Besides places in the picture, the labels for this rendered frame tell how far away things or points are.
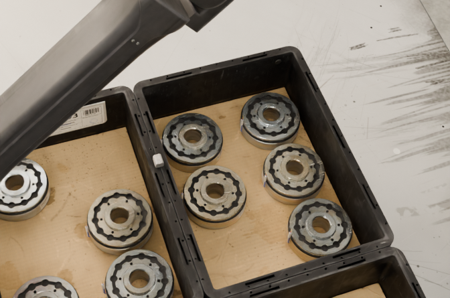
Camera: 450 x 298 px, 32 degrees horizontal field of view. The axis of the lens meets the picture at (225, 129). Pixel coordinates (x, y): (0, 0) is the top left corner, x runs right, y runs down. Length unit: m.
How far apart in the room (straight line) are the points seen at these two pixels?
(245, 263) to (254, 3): 0.69
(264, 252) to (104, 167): 0.30
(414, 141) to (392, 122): 0.06
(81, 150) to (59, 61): 0.60
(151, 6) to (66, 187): 0.65
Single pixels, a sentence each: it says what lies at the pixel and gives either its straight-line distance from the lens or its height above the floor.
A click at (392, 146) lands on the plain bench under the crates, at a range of 1.57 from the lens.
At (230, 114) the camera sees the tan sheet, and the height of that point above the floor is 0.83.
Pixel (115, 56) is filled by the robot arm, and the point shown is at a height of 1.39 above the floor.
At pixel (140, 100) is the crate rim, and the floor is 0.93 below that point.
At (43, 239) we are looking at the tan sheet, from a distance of 1.28.
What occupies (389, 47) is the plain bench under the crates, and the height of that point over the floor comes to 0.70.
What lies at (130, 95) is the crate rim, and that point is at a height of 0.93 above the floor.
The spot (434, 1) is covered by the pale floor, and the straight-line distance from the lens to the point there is 2.85.
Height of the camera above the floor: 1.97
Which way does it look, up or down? 56 degrees down
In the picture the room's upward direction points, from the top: 7 degrees clockwise
